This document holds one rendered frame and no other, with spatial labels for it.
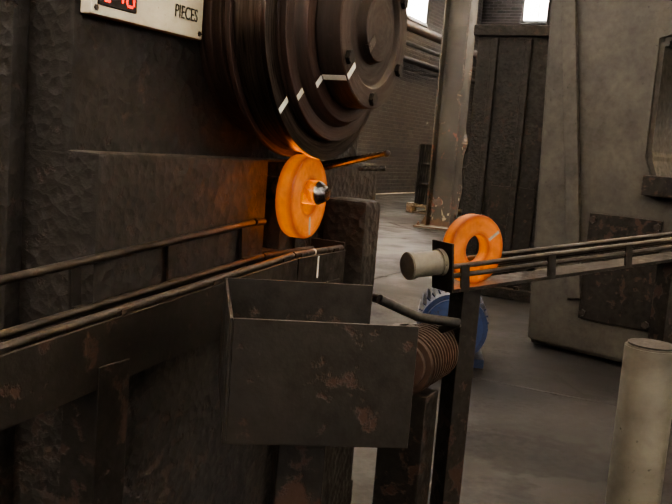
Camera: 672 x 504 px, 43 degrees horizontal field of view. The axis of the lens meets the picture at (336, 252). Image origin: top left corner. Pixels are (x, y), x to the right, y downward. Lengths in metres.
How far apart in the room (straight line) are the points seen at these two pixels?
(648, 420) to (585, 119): 2.36
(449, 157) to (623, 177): 6.46
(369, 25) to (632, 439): 1.11
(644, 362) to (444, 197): 8.54
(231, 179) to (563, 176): 2.90
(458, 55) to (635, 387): 8.69
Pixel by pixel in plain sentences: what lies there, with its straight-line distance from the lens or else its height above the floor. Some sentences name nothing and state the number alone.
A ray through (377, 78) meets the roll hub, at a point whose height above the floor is 1.03.
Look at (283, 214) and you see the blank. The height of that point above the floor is 0.78.
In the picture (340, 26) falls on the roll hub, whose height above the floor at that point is 1.10.
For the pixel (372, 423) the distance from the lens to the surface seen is 0.95.
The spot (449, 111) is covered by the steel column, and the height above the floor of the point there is 1.41.
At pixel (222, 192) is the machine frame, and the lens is 1.47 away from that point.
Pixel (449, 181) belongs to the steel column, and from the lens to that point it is 10.44.
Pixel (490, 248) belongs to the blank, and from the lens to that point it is 1.94.
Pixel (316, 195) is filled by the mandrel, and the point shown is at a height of 0.81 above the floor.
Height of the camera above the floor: 0.91
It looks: 7 degrees down
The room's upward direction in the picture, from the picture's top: 5 degrees clockwise
